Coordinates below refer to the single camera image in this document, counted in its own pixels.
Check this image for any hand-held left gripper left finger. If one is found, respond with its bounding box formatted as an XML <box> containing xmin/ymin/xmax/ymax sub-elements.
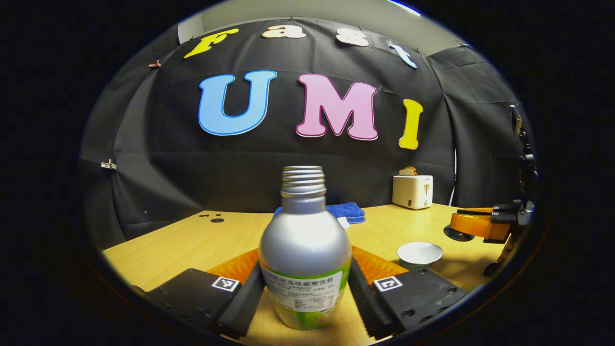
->
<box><xmin>132</xmin><ymin>247</ymin><xmax>266</xmax><ymax>339</ymax></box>

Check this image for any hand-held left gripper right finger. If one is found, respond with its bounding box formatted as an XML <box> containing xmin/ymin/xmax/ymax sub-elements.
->
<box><xmin>348</xmin><ymin>245</ymin><xmax>469</xmax><ymax>340</ymax></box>

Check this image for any teal teacup lid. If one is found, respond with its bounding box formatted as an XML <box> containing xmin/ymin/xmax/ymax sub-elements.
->
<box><xmin>443</xmin><ymin>224</ymin><xmax>476</xmax><ymax>242</ymax></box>

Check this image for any white teacup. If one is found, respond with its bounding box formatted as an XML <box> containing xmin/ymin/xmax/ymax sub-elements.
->
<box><xmin>397</xmin><ymin>242</ymin><xmax>444</xmax><ymax>271</ymax></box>

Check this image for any silver green-label water bottle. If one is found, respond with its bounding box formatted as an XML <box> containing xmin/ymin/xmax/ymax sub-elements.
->
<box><xmin>258</xmin><ymin>166</ymin><xmax>353</xmax><ymax>331</ymax></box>

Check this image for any white toaster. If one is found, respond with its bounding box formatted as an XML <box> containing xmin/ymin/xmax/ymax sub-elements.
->
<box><xmin>392</xmin><ymin>174</ymin><xmax>433</xmax><ymax>210</ymax></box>

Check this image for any folded blue towel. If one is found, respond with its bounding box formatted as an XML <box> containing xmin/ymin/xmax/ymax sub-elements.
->
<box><xmin>274</xmin><ymin>202</ymin><xmax>366</xmax><ymax>224</ymax></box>

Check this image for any black backdrop cloth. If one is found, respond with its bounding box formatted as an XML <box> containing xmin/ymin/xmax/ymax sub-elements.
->
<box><xmin>79</xmin><ymin>18</ymin><xmax>534</xmax><ymax>250</ymax></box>

